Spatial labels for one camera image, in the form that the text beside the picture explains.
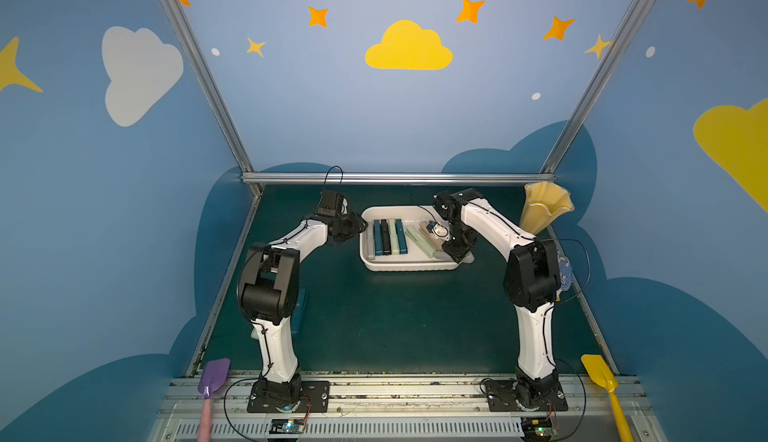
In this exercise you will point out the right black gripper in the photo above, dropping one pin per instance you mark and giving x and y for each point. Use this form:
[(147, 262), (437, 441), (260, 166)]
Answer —
[(456, 247)]

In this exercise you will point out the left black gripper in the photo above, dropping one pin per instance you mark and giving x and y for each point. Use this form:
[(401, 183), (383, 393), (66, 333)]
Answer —
[(354, 225)]

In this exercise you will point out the black pliers group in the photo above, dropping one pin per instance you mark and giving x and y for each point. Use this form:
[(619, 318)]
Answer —
[(386, 240)]

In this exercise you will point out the white plastic storage box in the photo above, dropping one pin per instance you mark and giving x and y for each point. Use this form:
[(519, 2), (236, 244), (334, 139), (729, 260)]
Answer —
[(415, 259)]

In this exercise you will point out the beige pliers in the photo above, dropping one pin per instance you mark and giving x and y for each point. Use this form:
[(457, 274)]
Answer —
[(435, 241)]

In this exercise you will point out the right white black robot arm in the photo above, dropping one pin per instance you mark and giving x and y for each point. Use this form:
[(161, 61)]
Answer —
[(531, 281)]

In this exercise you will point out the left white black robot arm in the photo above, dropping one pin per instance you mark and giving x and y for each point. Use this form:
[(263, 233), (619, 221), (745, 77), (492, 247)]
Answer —
[(268, 291)]

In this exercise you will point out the light green pliers far left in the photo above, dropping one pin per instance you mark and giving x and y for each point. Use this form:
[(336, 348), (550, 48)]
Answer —
[(256, 332)]

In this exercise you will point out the yellow ruffled glass vase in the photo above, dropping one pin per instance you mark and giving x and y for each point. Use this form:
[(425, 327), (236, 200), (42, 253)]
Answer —
[(545, 202)]

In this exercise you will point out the blue white work glove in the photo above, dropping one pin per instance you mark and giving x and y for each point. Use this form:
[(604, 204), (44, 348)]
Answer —
[(565, 272)]

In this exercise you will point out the yellow toy shovel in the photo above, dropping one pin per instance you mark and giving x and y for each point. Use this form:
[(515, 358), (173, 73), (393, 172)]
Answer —
[(601, 374)]

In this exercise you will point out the purple toy shovel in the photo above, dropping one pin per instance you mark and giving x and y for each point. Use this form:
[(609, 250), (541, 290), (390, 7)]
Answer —
[(214, 376)]

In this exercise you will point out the right green circuit board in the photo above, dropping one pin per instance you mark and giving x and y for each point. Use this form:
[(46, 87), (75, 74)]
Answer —
[(538, 430)]

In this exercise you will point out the green circuit board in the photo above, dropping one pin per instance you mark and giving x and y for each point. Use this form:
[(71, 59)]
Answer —
[(286, 427), (538, 430)]

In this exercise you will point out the left green circuit board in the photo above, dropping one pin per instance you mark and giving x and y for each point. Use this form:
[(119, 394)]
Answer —
[(286, 427)]

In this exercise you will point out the aluminium frame rear bar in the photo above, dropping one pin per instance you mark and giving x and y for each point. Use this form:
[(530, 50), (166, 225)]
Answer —
[(359, 178)]

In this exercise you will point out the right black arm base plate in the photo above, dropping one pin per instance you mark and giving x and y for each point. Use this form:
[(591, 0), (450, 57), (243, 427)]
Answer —
[(508, 395)]

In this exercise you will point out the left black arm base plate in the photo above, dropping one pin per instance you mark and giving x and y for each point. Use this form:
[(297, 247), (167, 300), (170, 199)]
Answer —
[(312, 395)]

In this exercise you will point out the aluminium rail base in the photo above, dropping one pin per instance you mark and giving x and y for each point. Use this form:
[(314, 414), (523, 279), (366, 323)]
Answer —
[(412, 407)]

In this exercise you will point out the left aluminium frame post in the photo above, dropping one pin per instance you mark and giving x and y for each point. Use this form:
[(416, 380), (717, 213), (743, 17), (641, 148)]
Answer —
[(176, 15)]

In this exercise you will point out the aluminium frame post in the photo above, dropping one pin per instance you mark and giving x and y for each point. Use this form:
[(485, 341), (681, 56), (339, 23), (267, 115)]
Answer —
[(176, 15), (622, 38)]

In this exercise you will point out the right aluminium frame post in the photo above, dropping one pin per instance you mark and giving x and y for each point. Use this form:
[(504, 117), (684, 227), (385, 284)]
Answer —
[(622, 38)]

